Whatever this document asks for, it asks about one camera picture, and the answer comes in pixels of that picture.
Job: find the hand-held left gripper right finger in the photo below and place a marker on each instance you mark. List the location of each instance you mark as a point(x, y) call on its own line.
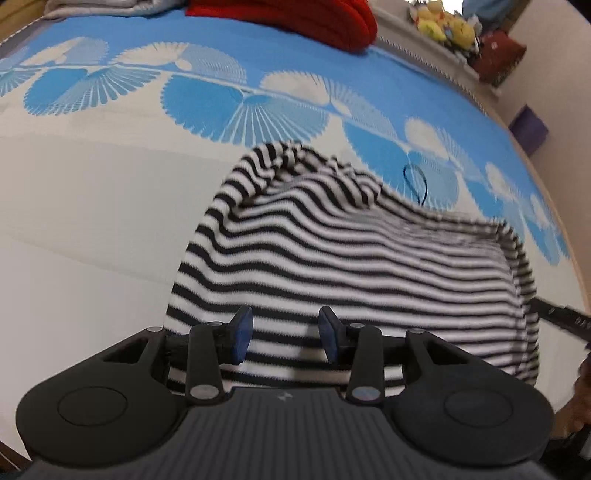
point(328, 334)

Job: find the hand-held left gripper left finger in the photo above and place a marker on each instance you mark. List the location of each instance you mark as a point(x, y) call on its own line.
point(242, 334)

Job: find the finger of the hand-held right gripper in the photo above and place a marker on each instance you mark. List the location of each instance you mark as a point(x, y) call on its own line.
point(561, 316)

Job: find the black white striped hoodie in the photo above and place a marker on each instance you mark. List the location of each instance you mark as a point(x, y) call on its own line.
point(369, 277)

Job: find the person's right hand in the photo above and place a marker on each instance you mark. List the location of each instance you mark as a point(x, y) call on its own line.
point(582, 397)

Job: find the purple box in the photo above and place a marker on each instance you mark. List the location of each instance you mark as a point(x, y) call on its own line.
point(530, 127)

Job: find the blue white patterned bed sheet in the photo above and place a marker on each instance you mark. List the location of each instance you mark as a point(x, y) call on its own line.
point(115, 184)

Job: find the dark red cushion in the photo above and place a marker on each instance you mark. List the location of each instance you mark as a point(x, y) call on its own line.
point(501, 57)

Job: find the white window bench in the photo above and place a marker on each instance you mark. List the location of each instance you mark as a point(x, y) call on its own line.
point(434, 50)

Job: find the pile of yellow plush toys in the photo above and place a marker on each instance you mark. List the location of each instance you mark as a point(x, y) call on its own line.
point(445, 25)

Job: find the folded red blanket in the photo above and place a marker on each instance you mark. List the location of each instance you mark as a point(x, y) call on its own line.
point(295, 18)

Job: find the light blue curtain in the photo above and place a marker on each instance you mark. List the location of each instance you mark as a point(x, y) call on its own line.
point(480, 7)

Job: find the folded white blanket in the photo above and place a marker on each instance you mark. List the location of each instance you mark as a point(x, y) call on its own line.
point(92, 5)

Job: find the wooden headboard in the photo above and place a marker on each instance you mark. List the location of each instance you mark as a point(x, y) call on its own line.
point(14, 18)

